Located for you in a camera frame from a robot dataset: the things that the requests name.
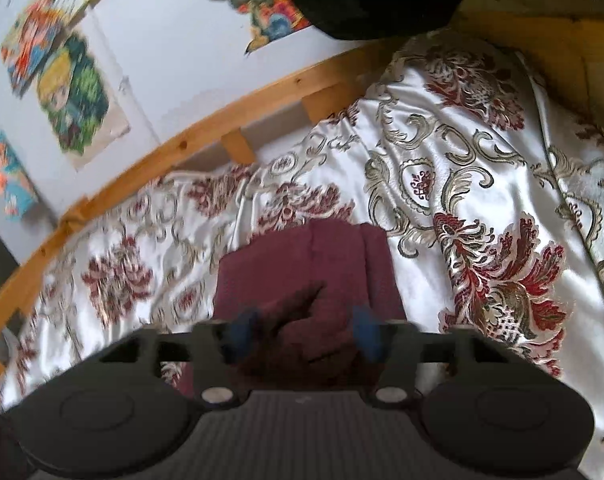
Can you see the blond figure wall poster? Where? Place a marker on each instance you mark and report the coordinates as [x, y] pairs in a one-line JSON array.
[[74, 97]]

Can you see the wooden bed frame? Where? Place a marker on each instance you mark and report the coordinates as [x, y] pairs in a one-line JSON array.
[[182, 146]]

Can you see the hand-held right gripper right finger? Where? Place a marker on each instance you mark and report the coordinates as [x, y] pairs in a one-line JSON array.
[[366, 334]]

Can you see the small curled wall poster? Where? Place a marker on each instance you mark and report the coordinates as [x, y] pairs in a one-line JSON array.
[[7, 180]]

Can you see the colourful cartoon wall poster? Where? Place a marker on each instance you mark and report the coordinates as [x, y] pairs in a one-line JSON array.
[[27, 55]]

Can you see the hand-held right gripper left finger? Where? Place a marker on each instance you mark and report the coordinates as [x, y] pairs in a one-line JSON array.
[[242, 334]]

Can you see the white wall pipe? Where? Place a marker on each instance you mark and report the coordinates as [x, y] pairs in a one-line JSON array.
[[127, 82]]

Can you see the floral satin bedspread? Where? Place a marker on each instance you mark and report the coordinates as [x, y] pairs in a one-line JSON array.
[[481, 185]]

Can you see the maroon sweater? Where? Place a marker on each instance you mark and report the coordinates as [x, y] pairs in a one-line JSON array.
[[302, 270]]

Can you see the landscape wall poster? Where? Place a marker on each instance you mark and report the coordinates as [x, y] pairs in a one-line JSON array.
[[262, 10]]

